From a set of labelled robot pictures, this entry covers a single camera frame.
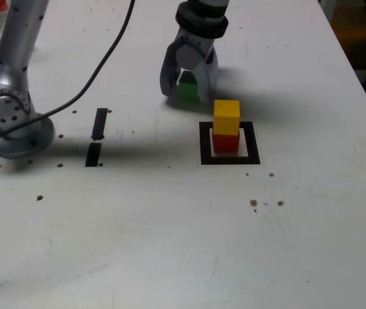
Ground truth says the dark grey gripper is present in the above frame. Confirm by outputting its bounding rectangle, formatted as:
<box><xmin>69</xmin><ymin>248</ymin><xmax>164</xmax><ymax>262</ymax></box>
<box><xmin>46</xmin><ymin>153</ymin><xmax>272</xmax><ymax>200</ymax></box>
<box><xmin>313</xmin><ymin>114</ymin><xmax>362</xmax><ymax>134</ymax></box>
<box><xmin>159</xmin><ymin>27</ymin><xmax>220</xmax><ymax>104</ymax></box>

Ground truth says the green cube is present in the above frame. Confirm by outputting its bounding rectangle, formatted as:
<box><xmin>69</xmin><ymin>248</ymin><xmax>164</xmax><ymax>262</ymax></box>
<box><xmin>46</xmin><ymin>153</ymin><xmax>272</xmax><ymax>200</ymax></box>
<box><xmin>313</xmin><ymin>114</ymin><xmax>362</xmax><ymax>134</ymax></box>
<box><xmin>176</xmin><ymin>71</ymin><xmax>200</xmax><ymax>100</ymax></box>

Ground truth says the yellow cube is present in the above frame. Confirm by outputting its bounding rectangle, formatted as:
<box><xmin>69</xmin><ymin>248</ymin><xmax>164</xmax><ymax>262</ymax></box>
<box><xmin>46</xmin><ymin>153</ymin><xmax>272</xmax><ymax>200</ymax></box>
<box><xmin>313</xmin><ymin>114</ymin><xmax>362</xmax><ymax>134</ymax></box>
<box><xmin>213</xmin><ymin>99</ymin><xmax>241</xmax><ymax>135</ymax></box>

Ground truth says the red cube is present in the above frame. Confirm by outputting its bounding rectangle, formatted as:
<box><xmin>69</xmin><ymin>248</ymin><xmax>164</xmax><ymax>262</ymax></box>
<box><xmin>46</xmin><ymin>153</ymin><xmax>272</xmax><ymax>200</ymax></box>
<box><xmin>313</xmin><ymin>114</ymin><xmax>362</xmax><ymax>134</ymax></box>
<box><xmin>211</xmin><ymin>130</ymin><xmax>240</xmax><ymax>153</ymax></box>

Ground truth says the black tape square outline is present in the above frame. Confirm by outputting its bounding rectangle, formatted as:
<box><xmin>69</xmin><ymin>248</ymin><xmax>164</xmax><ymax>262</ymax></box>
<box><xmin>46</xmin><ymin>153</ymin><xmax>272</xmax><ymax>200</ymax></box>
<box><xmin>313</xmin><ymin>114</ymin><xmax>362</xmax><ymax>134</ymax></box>
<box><xmin>198</xmin><ymin>120</ymin><xmax>261</xmax><ymax>166</ymax></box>

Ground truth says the black tape strip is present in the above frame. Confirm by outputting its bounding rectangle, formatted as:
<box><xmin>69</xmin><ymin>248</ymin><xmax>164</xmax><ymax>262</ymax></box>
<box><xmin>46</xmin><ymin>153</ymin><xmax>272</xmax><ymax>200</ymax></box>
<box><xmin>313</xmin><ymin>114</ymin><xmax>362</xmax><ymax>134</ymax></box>
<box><xmin>84</xmin><ymin>108</ymin><xmax>109</xmax><ymax>167</ymax></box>

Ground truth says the long black cable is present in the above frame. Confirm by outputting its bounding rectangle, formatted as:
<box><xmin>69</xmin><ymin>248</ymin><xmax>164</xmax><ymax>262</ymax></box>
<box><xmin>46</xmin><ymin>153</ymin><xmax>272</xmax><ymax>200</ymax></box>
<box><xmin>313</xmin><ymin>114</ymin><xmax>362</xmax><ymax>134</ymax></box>
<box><xmin>0</xmin><ymin>0</ymin><xmax>136</xmax><ymax>149</ymax></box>

